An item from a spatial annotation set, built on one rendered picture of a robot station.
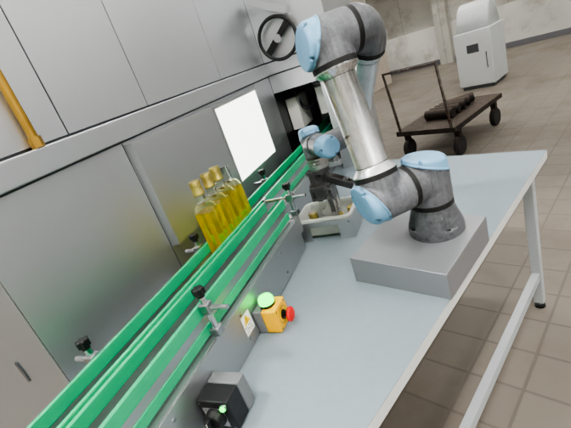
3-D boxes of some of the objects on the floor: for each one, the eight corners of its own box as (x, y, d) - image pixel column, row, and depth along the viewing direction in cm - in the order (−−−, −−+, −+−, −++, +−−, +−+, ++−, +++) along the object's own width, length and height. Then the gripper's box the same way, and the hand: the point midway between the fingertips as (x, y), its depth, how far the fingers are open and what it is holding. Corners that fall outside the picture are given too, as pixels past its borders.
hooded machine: (474, 81, 665) (463, 3, 621) (509, 75, 627) (500, -9, 582) (460, 92, 627) (447, 10, 583) (495, 86, 589) (485, -3, 545)
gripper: (310, 165, 149) (325, 214, 157) (302, 176, 140) (319, 228, 147) (331, 160, 145) (347, 211, 153) (325, 171, 136) (341, 225, 144)
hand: (339, 215), depth 149 cm, fingers closed on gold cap, 3 cm apart
